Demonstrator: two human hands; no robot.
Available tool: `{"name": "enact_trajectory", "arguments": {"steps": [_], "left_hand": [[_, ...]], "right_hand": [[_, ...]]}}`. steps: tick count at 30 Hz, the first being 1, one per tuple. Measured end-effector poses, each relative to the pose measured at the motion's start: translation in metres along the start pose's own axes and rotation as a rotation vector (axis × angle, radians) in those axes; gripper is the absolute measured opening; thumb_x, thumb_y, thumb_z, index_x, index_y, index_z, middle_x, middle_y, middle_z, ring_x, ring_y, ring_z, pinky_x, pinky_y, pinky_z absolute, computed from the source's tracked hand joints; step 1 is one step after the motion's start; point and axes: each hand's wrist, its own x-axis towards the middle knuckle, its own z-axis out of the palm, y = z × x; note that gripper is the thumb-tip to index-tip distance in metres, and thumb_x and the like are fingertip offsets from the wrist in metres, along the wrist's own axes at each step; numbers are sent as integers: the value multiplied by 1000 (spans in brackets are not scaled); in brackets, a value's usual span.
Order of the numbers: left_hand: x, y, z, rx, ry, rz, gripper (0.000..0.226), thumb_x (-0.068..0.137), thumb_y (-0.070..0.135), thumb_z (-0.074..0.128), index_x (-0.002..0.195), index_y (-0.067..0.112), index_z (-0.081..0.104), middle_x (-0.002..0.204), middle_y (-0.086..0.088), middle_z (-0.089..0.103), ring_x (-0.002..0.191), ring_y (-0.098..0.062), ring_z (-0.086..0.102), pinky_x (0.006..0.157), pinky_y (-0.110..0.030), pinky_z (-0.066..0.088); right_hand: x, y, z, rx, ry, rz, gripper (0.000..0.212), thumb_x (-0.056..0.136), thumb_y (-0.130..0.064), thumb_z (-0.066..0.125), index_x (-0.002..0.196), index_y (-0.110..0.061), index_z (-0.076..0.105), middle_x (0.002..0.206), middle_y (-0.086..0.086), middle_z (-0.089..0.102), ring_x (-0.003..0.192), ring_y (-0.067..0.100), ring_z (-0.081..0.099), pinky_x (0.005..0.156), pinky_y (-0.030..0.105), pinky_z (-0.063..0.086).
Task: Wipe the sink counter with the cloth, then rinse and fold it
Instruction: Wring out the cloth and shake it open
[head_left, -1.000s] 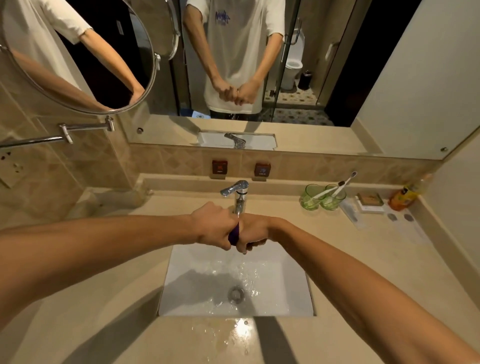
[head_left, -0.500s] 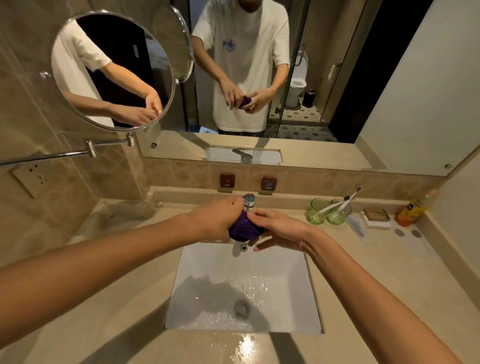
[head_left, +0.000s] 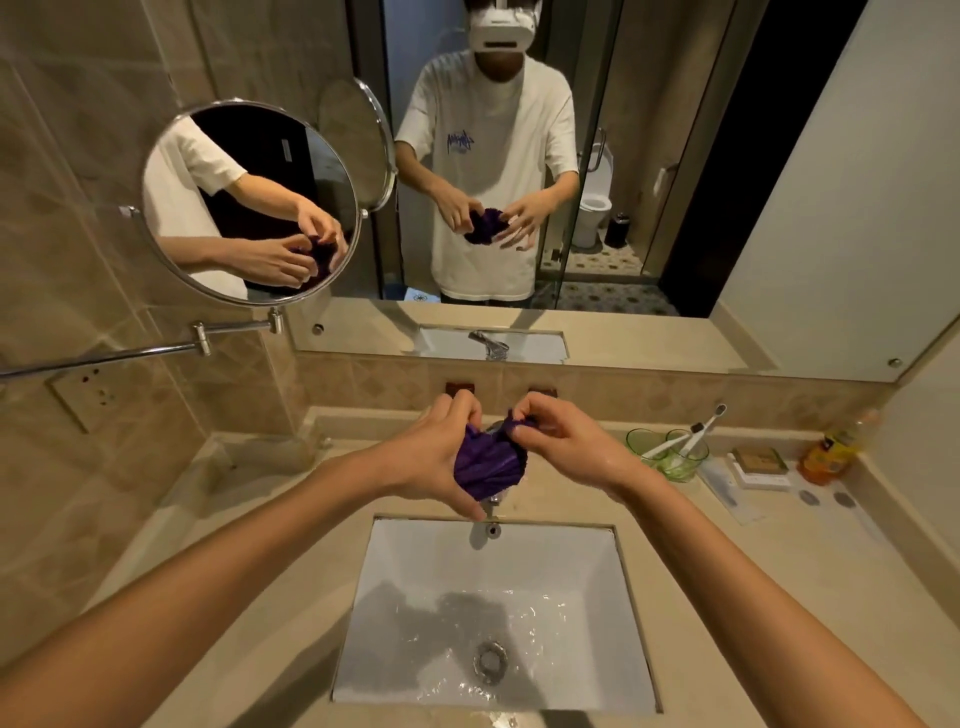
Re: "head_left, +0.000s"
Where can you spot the brown sign with red symbol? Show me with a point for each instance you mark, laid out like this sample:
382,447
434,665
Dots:
459,388

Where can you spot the white rectangular sink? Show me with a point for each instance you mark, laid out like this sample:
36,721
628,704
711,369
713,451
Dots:
420,570

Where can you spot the person's right forearm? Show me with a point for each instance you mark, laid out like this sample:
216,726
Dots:
750,600

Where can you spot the person's left forearm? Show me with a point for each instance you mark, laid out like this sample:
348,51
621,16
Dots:
187,600

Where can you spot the orange bottle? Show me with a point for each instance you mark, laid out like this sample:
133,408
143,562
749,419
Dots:
825,457

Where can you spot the purple cleaning cloth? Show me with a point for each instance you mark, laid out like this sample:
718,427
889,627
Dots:
487,461

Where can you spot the brown sign with blue symbol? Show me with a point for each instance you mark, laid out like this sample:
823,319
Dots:
544,391

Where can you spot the beige wall socket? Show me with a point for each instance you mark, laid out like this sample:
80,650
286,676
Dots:
86,397

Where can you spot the white soap dish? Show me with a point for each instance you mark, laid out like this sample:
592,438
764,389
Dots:
765,481

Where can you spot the large wall mirror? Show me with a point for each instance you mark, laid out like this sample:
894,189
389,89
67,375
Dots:
825,187

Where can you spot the chrome sink drain stopper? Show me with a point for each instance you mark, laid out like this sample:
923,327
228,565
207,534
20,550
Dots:
491,662

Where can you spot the chrome faucet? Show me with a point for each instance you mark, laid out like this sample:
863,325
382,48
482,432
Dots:
495,506

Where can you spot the green glass cup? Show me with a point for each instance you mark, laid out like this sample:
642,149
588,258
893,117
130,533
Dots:
641,442
686,469

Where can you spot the person's right hand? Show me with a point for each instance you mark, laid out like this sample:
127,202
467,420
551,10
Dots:
585,450

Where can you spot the round chrome magnifying mirror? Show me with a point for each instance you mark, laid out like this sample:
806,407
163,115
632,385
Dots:
180,195

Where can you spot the person's left hand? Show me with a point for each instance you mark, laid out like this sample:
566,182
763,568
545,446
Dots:
420,461

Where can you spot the white toothbrush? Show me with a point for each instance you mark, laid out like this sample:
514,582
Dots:
671,442
705,427

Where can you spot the long clear plastic packet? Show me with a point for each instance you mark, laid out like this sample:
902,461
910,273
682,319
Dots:
727,491

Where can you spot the brown soap box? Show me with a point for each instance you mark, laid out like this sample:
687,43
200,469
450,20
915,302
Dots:
760,460

